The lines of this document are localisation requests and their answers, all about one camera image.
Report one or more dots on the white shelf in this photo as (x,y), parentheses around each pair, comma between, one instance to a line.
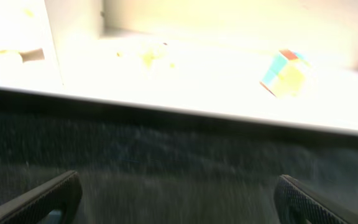
(197,18)

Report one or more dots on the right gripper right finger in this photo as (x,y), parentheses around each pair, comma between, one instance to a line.
(306,205)

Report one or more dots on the yellow rattle drum toy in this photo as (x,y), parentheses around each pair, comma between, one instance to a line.
(149,56)

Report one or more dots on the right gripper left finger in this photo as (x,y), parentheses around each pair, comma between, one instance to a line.
(36,200)

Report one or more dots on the many-coloured puzzle cube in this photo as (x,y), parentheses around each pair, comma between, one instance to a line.
(286,74)

